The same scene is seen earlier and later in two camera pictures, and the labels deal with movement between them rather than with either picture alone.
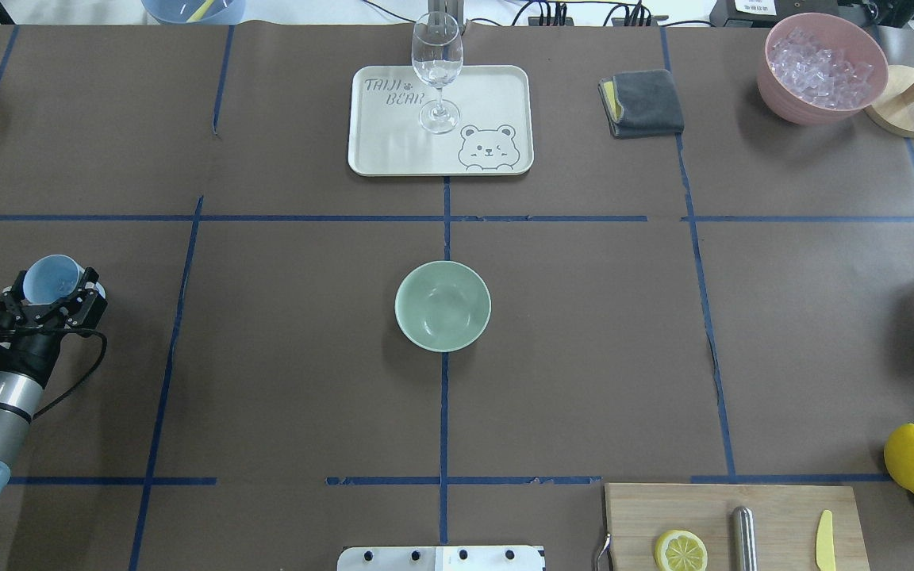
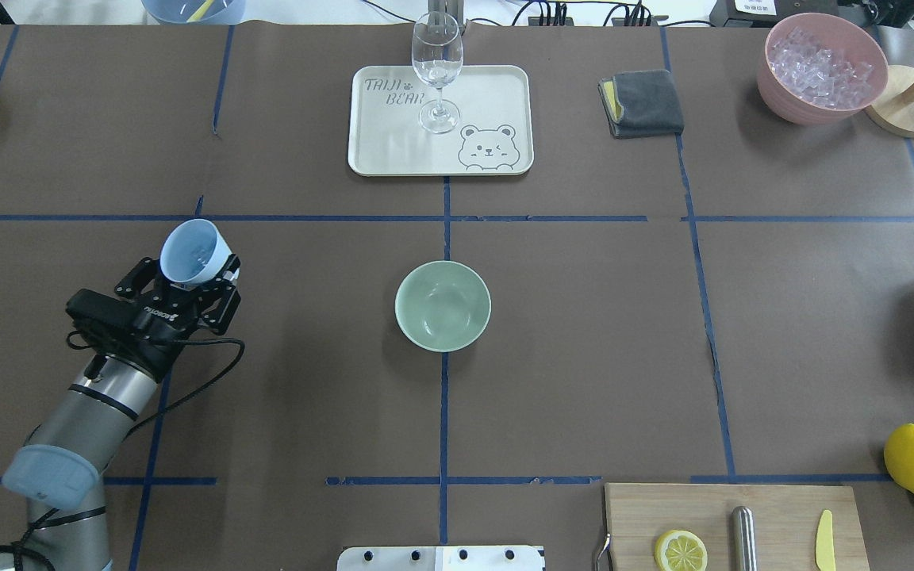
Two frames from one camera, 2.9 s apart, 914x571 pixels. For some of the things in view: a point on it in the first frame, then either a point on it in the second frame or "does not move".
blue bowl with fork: (194, 12) does not move
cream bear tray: (494, 136) does not move
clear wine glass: (437, 44) does not move
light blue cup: (53, 277) to (193, 251)
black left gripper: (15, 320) to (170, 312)
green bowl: (443, 306) does not move
